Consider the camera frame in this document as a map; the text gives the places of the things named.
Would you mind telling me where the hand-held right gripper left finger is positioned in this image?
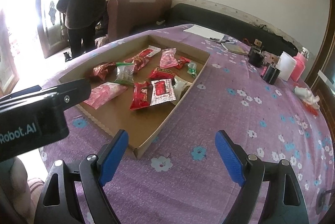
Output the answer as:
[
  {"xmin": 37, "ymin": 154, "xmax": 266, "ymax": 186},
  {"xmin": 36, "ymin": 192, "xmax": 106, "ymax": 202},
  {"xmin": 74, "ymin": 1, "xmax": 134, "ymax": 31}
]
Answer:
[{"xmin": 34, "ymin": 129, "xmax": 129, "ymax": 224}]

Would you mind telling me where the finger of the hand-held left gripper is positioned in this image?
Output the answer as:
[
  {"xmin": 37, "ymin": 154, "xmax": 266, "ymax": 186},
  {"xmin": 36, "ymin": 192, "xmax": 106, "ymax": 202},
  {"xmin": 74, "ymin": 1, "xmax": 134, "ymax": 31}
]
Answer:
[{"xmin": 56, "ymin": 79, "xmax": 92, "ymax": 111}]

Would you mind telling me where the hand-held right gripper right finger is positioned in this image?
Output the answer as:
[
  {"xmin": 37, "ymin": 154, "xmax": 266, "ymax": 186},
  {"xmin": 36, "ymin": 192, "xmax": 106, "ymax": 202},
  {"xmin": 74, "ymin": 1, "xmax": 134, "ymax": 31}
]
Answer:
[{"xmin": 215, "ymin": 130, "xmax": 311, "ymax": 224}]

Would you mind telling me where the pink snack packet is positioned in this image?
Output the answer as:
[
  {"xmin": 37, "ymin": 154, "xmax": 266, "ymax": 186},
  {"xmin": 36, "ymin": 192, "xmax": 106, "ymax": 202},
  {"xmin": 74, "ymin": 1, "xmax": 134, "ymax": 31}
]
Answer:
[
  {"xmin": 83, "ymin": 82, "xmax": 129, "ymax": 110},
  {"xmin": 159, "ymin": 48, "xmax": 177, "ymax": 69}
]

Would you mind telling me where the dark red snack packet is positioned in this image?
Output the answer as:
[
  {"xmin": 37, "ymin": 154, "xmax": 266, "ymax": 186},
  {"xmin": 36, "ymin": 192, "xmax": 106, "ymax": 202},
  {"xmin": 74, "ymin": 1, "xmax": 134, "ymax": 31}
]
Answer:
[
  {"xmin": 148, "ymin": 68, "xmax": 178, "ymax": 81},
  {"xmin": 90, "ymin": 62, "xmax": 117, "ymax": 81}
]

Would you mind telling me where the shallow cardboard box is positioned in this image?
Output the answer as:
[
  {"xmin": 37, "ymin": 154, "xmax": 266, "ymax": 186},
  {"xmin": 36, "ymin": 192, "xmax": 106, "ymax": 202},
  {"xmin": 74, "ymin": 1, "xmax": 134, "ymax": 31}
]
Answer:
[{"xmin": 58, "ymin": 34, "xmax": 211, "ymax": 160}]

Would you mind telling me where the clear green snack packet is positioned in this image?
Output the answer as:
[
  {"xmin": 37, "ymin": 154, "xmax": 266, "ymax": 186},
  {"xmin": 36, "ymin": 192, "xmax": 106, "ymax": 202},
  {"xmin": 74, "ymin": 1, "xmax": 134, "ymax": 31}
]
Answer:
[{"xmin": 114, "ymin": 62, "xmax": 135, "ymax": 86}]

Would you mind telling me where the bright red snack packet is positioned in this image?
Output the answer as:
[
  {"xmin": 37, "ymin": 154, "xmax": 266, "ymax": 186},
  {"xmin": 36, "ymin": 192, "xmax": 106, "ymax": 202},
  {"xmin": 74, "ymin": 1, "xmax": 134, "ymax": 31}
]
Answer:
[{"xmin": 129, "ymin": 81, "xmax": 151, "ymax": 111}]

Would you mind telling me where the red gold-print snack packet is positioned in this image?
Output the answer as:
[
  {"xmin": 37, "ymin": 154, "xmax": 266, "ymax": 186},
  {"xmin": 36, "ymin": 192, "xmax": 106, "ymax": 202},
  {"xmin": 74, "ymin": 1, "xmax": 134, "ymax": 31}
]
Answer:
[{"xmin": 123, "ymin": 54, "xmax": 152, "ymax": 72}]

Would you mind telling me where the white packet with red label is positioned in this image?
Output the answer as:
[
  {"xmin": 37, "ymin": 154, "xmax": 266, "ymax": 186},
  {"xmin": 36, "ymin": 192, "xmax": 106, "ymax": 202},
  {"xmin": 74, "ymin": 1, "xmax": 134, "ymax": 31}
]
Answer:
[
  {"xmin": 140, "ymin": 45, "xmax": 161, "ymax": 58},
  {"xmin": 150, "ymin": 78, "xmax": 176, "ymax": 106}
]

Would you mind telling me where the plain white snack packet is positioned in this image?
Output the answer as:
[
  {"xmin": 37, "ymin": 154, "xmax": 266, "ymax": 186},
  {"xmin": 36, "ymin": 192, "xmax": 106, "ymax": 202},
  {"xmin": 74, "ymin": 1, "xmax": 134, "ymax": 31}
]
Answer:
[{"xmin": 173, "ymin": 76, "xmax": 191, "ymax": 100}]

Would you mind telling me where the small green candy packet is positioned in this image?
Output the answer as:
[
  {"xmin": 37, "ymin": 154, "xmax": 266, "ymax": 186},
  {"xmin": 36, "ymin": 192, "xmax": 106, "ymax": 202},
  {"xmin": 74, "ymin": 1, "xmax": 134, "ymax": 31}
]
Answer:
[{"xmin": 187, "ymin": 61, "xmax": 197, "ymax": 78}]

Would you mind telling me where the small red candy packet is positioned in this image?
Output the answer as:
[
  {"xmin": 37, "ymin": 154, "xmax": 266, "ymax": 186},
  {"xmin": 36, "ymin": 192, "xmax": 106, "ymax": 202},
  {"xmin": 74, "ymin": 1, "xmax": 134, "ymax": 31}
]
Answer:
[{"xmin": 174, "ymin": 56, "xmax": 191, "ymax": 69}]

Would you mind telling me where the purple floral tablecloth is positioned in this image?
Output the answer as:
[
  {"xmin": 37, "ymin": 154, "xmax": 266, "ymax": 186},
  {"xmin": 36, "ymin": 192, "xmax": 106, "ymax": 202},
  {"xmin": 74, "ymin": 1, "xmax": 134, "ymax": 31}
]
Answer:
[{"xmin": 39, "ymin": 24, "xmax": 335, "ymax": 224}]

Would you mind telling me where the wooden door with glass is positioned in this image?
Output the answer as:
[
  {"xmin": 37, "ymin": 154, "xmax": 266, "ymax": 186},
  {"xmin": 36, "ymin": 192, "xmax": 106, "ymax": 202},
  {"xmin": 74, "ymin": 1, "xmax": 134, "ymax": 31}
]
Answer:
[{"xmin": 35, "ymin": 0, "xmax": 102, "ymax": 58}]

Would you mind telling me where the black cup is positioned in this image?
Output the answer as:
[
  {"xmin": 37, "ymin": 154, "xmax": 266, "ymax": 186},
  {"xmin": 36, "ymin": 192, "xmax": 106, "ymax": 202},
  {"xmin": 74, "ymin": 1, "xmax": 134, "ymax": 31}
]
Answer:
[
  {"xmin": 262, "ymin": 55, "xmax": 280, "ymax": 84},
  {"xmin": 248, "ymin": 40, "xmax": 265, "ymax": 68}
]

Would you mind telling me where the red wrapper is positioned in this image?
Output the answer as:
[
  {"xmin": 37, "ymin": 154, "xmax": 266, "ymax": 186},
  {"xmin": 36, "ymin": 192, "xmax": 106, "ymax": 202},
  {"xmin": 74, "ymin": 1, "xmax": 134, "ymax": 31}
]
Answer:
[{"xmin": 304, "ymin": 102, "xmax": 318, "ymax": 116}]

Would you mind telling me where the brown armchair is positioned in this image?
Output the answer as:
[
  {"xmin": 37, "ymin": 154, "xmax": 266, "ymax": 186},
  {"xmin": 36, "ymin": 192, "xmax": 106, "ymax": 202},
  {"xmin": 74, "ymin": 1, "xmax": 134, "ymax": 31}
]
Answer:
[{"xmin": 106, "ymin": 0, "xmax": 172, "ymax": 41}]

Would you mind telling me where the crumpled white tissue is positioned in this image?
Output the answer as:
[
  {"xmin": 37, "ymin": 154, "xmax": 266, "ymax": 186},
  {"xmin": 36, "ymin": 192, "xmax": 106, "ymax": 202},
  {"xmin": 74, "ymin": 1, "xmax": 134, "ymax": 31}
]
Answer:
[{"xmin": 294, "ymin": 86, "xmax": 320, "ymax": 109}]

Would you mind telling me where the white cup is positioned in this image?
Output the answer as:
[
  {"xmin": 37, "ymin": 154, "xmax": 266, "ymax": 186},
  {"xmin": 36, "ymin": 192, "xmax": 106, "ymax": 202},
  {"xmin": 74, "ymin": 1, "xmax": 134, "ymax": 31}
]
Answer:
[{"xmin": 277, "ymin": 51, "xmax": 297, "ymax": 81}]

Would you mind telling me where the wooden bench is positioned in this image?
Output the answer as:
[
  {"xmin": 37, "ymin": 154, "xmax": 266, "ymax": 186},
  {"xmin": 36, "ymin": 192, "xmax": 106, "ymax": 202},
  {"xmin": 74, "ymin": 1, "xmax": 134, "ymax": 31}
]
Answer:
[{"xmin": 310, "ymin": 70, "xmax": 335, "ymax": 130}]

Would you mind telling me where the grey notebook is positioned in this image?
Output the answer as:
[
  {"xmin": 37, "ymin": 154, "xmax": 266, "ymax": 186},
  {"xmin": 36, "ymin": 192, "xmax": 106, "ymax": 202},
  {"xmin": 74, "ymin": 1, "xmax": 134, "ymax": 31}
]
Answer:
[{"xmin": 221, "ymin": 42, "xmax": 248, "ymax": 55}]

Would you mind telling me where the pink bottle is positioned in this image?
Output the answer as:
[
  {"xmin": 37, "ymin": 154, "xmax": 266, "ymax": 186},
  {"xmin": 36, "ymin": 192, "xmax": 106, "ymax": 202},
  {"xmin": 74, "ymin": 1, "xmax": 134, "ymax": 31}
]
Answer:
[{"xmin": 290, "ymin": 47, "xmax": 309, "ymax": 82}]

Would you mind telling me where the black pen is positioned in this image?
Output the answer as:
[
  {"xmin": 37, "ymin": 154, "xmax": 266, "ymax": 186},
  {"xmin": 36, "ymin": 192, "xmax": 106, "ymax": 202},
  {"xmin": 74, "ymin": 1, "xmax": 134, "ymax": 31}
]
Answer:
[{"xmin": 209, "ymin": 37, "xmax": 236, "ymax": 44}]

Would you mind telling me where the white paper sheet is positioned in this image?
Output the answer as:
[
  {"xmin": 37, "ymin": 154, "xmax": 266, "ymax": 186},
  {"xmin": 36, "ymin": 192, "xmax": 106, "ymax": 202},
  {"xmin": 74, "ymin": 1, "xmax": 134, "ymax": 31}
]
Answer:
[{"xmin": 183, "ymin": 25, "xmax": 225, "ymax": 40}]

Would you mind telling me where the black sofa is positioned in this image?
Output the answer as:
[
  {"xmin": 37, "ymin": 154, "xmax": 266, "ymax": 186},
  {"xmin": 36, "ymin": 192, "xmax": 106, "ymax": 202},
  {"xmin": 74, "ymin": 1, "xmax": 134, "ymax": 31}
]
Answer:
[{"xmin": 131, "ymin": 3, "xmax": 299, "ymax": 57}]

